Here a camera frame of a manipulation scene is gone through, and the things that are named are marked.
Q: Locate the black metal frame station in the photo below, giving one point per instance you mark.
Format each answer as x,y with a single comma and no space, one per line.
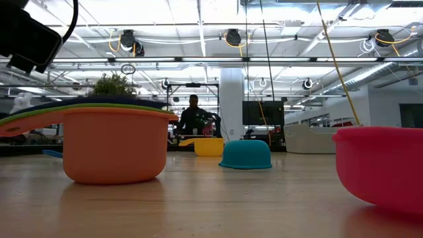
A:
193,85

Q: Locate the navy measuring cup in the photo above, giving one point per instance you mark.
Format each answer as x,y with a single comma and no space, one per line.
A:
99,100

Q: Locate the long ceiling light bar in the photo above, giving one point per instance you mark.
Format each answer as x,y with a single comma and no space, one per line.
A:
211,59

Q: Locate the small blue measuring cup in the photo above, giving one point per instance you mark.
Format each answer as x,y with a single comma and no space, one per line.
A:
53,153

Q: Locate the person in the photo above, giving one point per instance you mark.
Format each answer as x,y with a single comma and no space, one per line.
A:
191,119

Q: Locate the teal measuring cup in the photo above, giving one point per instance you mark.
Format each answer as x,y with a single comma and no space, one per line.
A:
246,155

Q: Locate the white robot figure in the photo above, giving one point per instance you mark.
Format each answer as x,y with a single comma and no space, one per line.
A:
21,102

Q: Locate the potted green plant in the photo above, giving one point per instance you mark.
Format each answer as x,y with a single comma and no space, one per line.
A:
112,86

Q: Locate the yellow measuring cup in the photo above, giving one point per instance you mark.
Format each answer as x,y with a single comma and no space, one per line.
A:
209,147

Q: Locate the red measuring cup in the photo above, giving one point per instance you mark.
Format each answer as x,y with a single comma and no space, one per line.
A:
380,165

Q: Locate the black aluminium frame rail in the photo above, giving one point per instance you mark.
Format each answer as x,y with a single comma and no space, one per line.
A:
20,150

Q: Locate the orange measuring cup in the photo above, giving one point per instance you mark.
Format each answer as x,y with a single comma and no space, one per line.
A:
115,148

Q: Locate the small black ceiling reel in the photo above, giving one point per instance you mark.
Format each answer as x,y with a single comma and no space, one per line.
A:
307,84
165,83

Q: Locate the white building column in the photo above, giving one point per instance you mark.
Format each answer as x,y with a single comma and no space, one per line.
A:
231,99

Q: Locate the white plastic basket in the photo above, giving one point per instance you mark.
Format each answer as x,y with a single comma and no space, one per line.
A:
310,140

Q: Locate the black monitor screen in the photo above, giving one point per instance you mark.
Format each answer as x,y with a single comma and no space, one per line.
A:
262,112

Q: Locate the green measuring cup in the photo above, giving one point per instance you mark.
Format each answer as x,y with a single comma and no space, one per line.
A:
99,105

